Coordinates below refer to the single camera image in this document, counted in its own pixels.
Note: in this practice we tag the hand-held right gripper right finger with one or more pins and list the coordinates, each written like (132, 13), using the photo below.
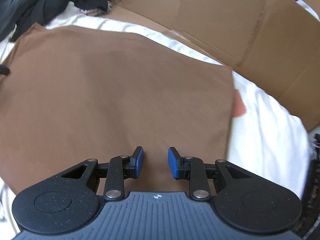
(172, 163)

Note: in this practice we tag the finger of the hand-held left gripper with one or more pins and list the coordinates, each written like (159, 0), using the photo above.
(4, 70)

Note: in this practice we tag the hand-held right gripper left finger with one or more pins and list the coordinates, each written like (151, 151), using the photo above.
(140, 162)

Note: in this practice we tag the brown printed t-shirt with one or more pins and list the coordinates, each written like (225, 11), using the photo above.
(112, 92)

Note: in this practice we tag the crumpled black garment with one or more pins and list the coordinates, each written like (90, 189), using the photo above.
(45, 7)

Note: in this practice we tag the cream bear-print bed sheet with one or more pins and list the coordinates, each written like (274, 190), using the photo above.
(270, 135)

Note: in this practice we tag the floral patterned cloth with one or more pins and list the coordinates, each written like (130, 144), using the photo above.
(92, 12)

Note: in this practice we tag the folded black garment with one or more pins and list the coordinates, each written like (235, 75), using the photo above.
(312, 195)

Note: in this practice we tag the flattened cardboard box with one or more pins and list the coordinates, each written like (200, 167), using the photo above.
(212, 17)

